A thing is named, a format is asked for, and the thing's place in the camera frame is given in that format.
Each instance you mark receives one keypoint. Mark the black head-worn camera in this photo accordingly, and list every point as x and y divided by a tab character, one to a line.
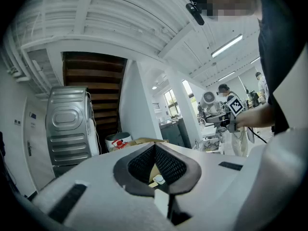
195	8

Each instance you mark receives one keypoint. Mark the silver washing machine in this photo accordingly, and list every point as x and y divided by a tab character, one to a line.
67	126

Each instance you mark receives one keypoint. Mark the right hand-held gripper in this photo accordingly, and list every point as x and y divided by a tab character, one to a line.
235	106

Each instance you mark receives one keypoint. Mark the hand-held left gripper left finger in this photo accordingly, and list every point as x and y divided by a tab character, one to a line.
96	191

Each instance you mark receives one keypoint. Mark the white door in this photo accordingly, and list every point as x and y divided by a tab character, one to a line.
36	148

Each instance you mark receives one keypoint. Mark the long ceiling light tube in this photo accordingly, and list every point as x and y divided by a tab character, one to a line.
255	60
227	46
226	76

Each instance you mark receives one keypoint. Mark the red plastic item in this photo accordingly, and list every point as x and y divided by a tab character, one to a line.
118	144

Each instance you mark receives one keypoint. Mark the window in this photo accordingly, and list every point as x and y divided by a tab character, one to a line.
171	102

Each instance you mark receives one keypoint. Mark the large cardboard box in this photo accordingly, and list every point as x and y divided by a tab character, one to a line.
144	141

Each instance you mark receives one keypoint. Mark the black cabinet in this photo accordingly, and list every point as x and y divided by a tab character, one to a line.
175	131

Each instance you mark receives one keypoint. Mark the person's black shirt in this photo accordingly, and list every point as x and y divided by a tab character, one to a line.
276	56

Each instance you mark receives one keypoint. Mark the white round container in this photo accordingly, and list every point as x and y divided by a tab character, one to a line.
120	136

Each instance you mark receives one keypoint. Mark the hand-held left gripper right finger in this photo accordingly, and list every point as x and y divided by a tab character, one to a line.
223	189

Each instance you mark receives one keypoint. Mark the person's right forearm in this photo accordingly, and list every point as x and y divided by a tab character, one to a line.
257	117

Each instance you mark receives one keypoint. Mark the dark wooden staircase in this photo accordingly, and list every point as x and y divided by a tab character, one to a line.
96	85

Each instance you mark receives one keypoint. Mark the white hair dryer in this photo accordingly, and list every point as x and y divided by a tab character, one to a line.
209	98

